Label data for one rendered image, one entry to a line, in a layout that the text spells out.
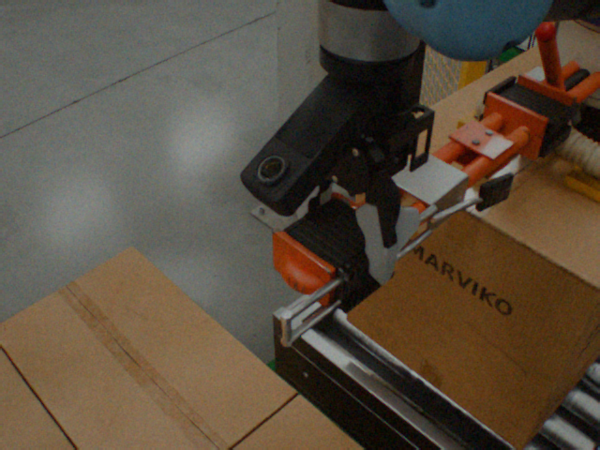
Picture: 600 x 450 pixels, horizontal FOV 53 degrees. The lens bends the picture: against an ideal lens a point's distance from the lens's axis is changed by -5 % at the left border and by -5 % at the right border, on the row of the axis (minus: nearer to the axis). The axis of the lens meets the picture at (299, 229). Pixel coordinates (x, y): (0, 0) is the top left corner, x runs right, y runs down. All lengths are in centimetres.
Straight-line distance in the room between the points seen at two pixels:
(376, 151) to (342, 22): 11
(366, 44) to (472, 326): 62
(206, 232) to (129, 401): 122
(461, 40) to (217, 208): 224
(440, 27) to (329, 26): 15
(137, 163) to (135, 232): 45
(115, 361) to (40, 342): 19
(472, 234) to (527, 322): 15
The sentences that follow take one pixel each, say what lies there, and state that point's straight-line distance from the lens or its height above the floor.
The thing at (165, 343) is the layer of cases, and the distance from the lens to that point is 138.
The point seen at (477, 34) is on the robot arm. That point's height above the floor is 150.
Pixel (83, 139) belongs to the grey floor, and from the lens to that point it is 307.
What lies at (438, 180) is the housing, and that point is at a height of 123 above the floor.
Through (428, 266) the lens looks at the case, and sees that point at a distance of 96.
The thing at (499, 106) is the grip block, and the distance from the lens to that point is 79.
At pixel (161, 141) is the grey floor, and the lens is 295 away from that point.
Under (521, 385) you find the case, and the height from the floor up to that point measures 84.
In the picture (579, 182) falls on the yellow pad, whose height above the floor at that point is 110.
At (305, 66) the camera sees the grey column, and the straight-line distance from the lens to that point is 201.
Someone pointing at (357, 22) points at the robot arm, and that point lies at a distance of 43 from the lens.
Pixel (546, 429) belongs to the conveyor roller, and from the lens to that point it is 133.
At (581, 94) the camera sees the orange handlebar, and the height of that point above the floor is 122.
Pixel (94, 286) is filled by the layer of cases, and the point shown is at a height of 54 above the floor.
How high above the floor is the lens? 162
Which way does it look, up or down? 42 degrees down
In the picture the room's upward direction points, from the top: straight up
